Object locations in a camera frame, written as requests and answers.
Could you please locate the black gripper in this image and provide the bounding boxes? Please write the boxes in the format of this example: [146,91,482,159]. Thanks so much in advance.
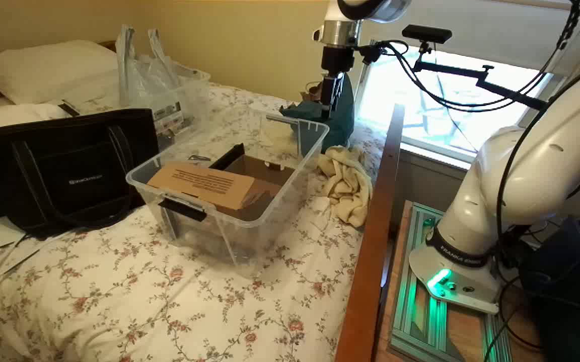
[321,45,355,119]

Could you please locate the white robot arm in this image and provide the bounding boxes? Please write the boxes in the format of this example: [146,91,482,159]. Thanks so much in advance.
[408,70,580,314]

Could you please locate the teal wooden robot base board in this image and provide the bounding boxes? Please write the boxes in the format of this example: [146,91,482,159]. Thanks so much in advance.
[380,201,514,362]

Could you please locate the brown cardboard box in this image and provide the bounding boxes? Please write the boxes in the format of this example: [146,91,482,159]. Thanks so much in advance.
[149,160,265,211]

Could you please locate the clear plastic storage box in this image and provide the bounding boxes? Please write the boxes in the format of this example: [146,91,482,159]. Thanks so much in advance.
[126,107,330,270]

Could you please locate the teal plastic basket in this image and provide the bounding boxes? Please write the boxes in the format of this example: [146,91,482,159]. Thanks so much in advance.
[279,77,355,148]

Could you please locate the crumpled cream cloth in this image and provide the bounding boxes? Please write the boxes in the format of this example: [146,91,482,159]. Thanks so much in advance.
[316,145,372,226]

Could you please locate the white plastic shopping bag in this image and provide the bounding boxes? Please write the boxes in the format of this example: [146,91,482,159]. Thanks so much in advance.
[114,25,209,148]

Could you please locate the white pillow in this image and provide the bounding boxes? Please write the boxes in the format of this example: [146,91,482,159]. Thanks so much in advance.
[0,39,117,103]

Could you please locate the wooden bed footboard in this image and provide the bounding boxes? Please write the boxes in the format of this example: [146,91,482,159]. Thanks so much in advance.
[335,105,404,362]

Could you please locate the black tote bag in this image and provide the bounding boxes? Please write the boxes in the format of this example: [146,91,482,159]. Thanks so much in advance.
[0,108,159,238]

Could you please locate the floral bed sheet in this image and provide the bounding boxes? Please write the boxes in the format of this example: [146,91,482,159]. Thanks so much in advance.
[0,81,388,362]

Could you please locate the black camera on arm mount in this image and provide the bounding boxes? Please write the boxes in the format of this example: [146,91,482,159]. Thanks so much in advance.
[403,23,548,112]

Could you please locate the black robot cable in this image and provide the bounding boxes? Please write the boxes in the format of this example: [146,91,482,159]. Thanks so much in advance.
[368,0,580,362]

